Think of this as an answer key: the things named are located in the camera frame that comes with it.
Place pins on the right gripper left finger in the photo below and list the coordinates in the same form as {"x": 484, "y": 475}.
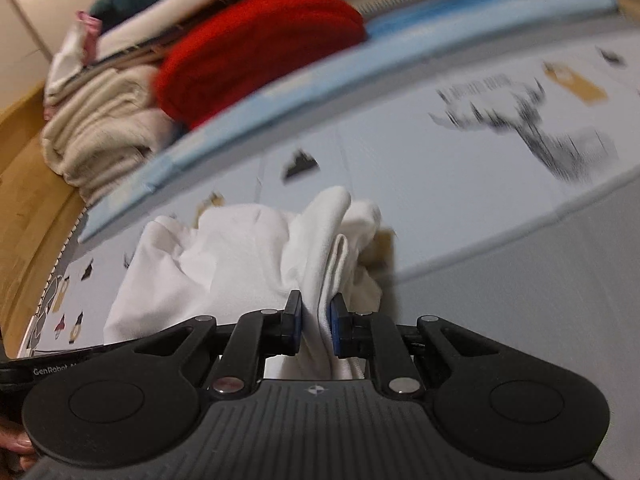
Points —
{"x": 242, "y": 349}

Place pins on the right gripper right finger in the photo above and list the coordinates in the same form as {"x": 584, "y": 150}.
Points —
{"x": 375, "y": 338}

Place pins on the white t-shirt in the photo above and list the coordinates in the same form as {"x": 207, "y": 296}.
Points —
{"x": 250, "y": 257}

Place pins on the stack of folded clothes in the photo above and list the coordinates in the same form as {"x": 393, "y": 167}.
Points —
{"x": 100, "y": 37}

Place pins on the person's left hand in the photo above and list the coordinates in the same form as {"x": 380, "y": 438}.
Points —
{"x": 17, "y": 452}

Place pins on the grey patterned bed sheet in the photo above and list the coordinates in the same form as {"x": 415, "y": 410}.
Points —
{"x": 507, "y": 174}

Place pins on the beige folded blanket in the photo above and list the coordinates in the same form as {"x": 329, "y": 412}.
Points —
{"x": 106, "y": 130}

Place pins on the red folded blanket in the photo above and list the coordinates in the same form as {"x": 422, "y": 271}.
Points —
{"x": 246, "y": 46}

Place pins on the wooden bed frame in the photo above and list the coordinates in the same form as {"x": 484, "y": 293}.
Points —
{"x": 38, "y": 209}

